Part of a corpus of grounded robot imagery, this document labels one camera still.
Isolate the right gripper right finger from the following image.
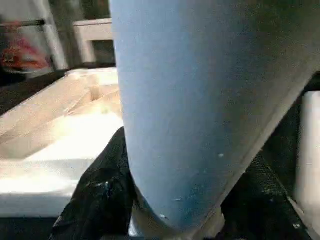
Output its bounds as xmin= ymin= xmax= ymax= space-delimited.
xmin=216 ymin=151 xmax=315 ymax=240

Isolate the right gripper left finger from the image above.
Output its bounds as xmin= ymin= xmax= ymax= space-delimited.
xmin=49 ymin=126 xmax=138 ymax=240

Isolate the white plastic table top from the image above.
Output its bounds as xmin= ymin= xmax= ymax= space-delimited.
xmin=0 ymin=67 xmax=126 ymax=219

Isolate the black shiny mat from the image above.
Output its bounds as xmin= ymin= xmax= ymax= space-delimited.
xmin=0 ymin=69 xmax=320 ymax=240

